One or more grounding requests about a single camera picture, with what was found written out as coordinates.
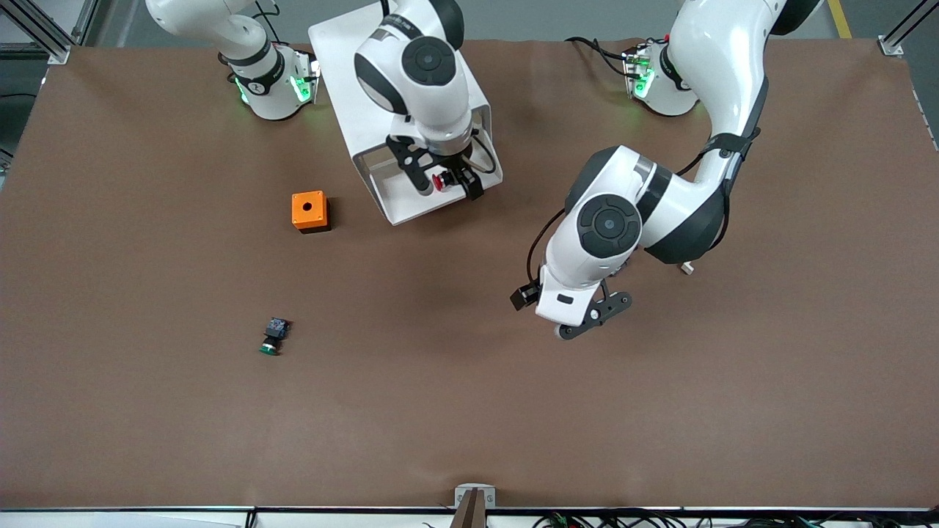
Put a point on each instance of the cream plastic drawer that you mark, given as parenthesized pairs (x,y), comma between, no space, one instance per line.
(411,202)
(378,159)

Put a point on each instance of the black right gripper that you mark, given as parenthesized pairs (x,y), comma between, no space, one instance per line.
(453,166)

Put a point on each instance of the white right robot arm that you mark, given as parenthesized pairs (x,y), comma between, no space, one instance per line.
(425,73)

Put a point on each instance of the white drawer cabinet housing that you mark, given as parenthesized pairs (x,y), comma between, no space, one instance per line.
(337,73)

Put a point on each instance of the green push button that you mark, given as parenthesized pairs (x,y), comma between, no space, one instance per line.
(273,337)

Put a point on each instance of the orange button enclosure box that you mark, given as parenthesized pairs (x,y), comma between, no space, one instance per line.
(308,209)

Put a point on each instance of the aluminium frame profile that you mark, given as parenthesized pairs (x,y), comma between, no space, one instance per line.
(890,48)
(59,53)

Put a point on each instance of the grey bracket with post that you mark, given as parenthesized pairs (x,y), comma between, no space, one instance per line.
(475,499)

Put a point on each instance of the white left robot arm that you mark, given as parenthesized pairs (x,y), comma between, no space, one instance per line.
(609,224)

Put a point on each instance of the red push button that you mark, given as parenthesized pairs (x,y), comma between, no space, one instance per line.
(442,182)

